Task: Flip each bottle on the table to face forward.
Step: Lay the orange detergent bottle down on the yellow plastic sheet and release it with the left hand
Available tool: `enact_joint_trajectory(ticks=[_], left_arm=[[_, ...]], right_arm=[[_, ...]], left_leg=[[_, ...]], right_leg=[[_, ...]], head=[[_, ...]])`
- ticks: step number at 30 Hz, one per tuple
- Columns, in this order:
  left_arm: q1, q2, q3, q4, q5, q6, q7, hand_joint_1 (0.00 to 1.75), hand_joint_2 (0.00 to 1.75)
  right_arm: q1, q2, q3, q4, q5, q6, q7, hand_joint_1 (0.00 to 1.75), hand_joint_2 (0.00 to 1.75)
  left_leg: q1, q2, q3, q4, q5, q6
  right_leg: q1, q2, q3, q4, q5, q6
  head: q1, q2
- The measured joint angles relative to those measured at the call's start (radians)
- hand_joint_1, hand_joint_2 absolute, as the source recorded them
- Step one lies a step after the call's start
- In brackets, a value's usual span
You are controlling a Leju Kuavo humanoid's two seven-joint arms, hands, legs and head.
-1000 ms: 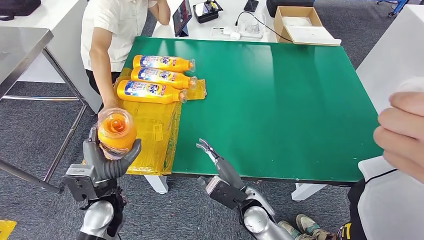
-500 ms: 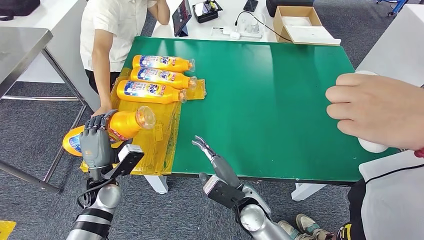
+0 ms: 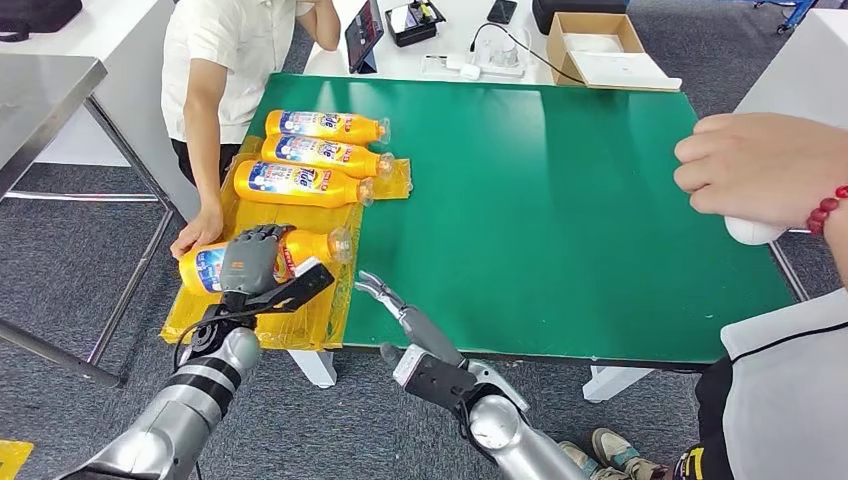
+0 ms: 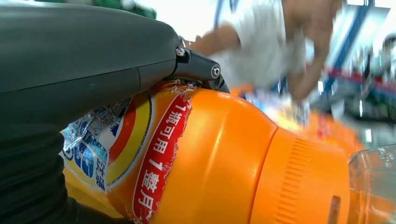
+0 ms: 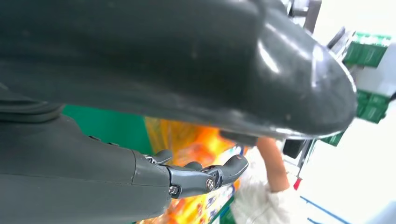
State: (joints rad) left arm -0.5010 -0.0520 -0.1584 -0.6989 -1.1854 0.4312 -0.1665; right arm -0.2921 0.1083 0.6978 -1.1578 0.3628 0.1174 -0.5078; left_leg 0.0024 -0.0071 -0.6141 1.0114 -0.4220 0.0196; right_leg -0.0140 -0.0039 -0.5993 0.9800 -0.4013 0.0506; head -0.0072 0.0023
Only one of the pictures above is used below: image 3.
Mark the white table leg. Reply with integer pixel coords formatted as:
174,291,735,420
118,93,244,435
288,349,339,390
581,366,654,403

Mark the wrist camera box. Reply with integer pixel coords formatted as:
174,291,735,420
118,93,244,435
392,344,480,413
248,256,336,316

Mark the white round handheld device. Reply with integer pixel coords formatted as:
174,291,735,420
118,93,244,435
723,215,790,247

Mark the seated person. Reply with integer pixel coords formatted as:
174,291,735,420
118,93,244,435
160,0,342,261

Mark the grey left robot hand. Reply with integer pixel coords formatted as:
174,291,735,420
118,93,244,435
219,223,297,297

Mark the open cardboard box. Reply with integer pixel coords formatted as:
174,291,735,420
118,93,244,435
546,11,684,93

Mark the yellow plastic wrapped sheet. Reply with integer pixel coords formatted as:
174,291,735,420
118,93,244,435
160,134,414,352

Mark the blue metal frame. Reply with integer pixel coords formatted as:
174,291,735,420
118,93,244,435
751,0,819,34

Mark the white foam insert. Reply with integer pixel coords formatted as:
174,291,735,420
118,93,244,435
564,32,626,54

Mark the white box lid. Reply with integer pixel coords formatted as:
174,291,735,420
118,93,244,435
568,51,684,91

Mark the standing person's hand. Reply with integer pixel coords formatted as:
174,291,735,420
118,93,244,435
672,112,848,230

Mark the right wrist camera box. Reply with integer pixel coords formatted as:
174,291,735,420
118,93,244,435
392,344,480,413

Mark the seated person's right hand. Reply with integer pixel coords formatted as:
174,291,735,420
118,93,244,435
170,203,225,261

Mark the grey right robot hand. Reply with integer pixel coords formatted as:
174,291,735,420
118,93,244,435
354,270,466,369

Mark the black phone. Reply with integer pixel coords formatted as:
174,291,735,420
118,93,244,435
486,0,519,25

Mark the black cable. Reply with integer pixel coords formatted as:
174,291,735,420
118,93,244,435
469,21,588,87

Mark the black bag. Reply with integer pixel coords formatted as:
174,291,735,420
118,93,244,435
0,0,84,43

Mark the black tray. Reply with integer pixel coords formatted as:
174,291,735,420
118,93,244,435
384,0,447,48

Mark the white desk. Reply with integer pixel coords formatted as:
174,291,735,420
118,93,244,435
303,0,666,88
0,0,210,230

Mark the orange detergent bottle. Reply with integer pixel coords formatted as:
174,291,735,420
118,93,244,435
177,226,354,297
233,158,376,210
264,109,392,147
260,134,396,180

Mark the dark tablet on stand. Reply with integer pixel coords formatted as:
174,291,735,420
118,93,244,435
344,0,386,75

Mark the white charger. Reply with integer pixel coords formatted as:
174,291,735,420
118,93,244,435
444,55,483,82

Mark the red bead bracelet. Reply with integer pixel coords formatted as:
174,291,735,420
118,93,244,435
806,185,848,238

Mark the standing person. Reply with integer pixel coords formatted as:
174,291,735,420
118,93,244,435
559,112,848,480

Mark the white table with steel legs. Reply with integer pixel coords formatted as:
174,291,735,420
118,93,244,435
731,7,848,304

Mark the yellow plastic scrap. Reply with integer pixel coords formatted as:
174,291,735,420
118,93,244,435
0,440,34,480

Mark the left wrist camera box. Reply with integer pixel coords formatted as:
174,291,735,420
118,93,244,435
248,256,336,316

